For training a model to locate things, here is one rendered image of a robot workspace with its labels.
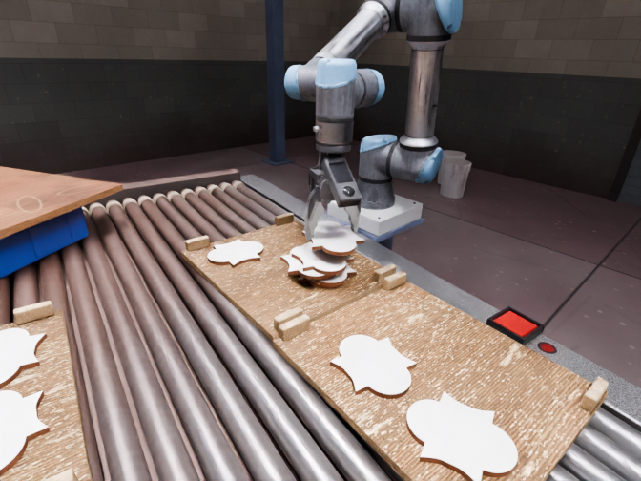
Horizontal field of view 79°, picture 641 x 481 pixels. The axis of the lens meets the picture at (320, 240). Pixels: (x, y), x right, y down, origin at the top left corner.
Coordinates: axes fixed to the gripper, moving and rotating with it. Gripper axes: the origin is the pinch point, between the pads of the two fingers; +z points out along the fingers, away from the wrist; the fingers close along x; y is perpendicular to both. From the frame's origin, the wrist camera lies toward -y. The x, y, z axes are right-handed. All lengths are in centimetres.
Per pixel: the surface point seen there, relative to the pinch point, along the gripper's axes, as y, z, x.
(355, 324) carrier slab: -18.9, 9.3, 2.4
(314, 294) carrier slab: -7.3, 9.3, 6.6
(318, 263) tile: -3.8, 4.1, 4.7
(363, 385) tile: -33.7, 8.2, 7.7
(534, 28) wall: 323, -68, -370
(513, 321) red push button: -26.6, 10.0, -28.2
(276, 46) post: 443, -42, -95
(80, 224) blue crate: 38, 7, 57
